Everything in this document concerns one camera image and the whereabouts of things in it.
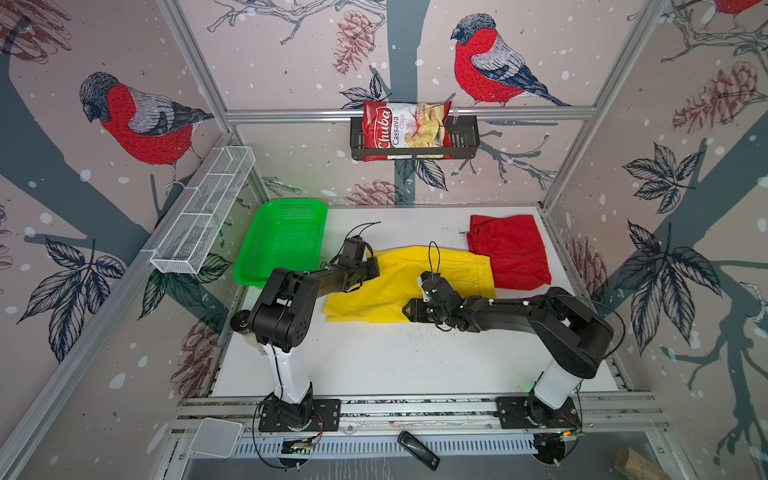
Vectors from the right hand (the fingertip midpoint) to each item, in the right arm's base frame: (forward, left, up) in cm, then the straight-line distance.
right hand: (404, 318), depth 90 cm
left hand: (+17, +9, +4) cm, 19 cm away
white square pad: (-33, +44, +2) cm, 55 cm away
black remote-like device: (-32, -3, +3) cm, 32 cm away
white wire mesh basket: (+3, +54, +31) cm, 62 cm away
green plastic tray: (+31, +45, +3) cm, 55 cm away
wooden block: (-33, -51, +2) cm, 61 cm away
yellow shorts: (+6, +7, 0) cm, 10 cm away
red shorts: (+26, -39, +1) cm, 47 cm away
